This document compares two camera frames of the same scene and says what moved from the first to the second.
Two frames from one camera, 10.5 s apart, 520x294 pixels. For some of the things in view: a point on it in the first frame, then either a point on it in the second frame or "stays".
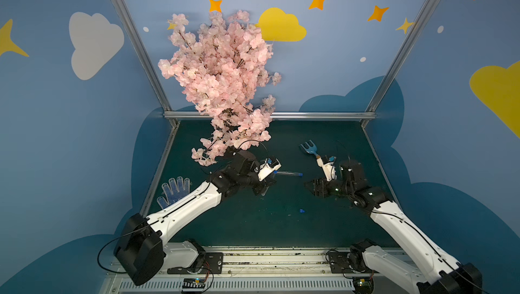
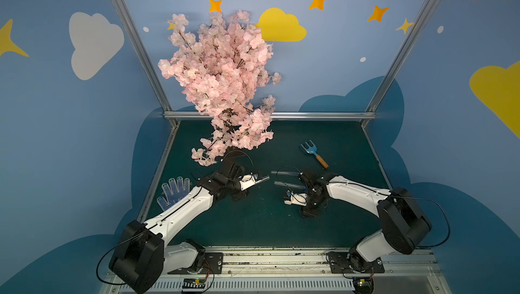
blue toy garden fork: x=311 y=150 stays
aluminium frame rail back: x=288 y=114 stays
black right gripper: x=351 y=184 → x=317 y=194
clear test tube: x=288 y=173 stays
